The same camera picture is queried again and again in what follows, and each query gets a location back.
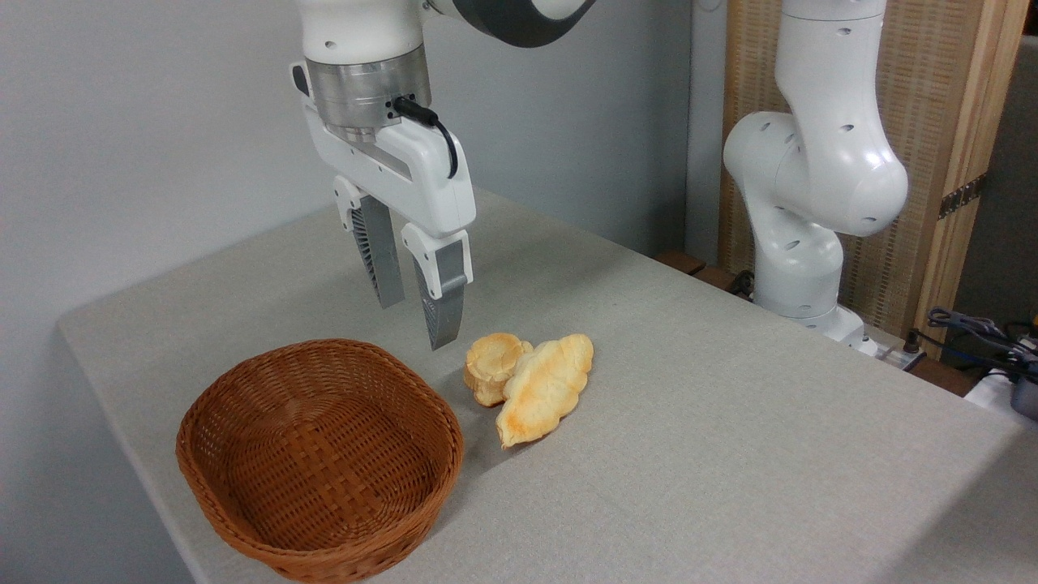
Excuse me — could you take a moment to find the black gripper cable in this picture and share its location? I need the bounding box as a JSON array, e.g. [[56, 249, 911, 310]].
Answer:
[[392, 95, 460, 180]]

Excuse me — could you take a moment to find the gray gripper finger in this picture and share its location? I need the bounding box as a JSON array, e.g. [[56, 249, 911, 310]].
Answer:
[[332, 175, 405, 310], [401, 222, 474, 352]]

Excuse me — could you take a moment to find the round bread roll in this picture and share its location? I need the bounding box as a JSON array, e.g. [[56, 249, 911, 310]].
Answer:
[[462, 332, 535, 408]]

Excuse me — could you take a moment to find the black and blue cable bundle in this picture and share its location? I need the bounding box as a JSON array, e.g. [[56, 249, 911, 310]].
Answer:
[[903, 306, 1038, 378]]

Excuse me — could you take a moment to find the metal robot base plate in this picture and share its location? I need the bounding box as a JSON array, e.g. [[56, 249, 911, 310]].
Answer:
[[858, 323, 927, 371]]

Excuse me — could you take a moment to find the brown wicker basket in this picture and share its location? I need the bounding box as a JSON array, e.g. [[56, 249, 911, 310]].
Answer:
[[175, 337, 466, 584]]

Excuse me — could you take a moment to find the blue-gray box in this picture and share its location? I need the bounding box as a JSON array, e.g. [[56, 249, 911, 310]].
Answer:
[[1010, 376, 1038, 422]]

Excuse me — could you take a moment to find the brown wooden bench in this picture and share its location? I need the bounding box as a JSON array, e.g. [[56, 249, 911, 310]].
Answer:
[[654, 249, 757, 303]]

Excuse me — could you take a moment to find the gray fabric tablecloth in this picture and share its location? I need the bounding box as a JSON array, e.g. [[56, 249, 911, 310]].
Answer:
[[57, 187, 1038, 584]]

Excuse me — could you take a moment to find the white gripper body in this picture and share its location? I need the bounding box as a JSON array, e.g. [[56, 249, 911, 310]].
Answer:
[[290, 61, 478, 239]]

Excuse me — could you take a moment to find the metal screen hinge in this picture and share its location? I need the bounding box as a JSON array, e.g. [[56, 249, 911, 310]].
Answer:
[[937, 172, 989, 221]]

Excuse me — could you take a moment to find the white sheet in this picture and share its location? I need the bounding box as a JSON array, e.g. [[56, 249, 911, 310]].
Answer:
[[963, 367, 1038, 432]]

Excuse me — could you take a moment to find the long croissant bread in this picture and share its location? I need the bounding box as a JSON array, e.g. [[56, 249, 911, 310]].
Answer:
[[495, 333, 595, 450]]

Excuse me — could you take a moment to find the wooden folding screen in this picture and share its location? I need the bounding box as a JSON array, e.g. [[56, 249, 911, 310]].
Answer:
[[717, 0, 1032, 363]]

